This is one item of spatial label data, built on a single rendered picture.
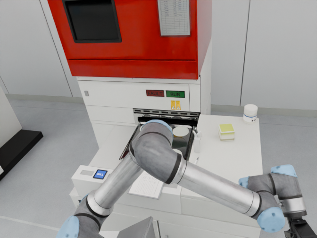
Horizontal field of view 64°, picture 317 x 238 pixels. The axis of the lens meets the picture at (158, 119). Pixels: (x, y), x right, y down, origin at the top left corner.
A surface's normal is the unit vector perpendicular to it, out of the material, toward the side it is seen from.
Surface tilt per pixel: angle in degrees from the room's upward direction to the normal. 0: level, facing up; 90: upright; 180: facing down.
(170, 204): 90
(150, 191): 0
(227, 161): 0
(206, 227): 90
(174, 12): 90
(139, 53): 90
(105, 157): 0
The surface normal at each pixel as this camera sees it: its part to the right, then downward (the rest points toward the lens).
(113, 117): -0.26, 0.58
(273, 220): -0.09, 0.35
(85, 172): -0.11, -0.81
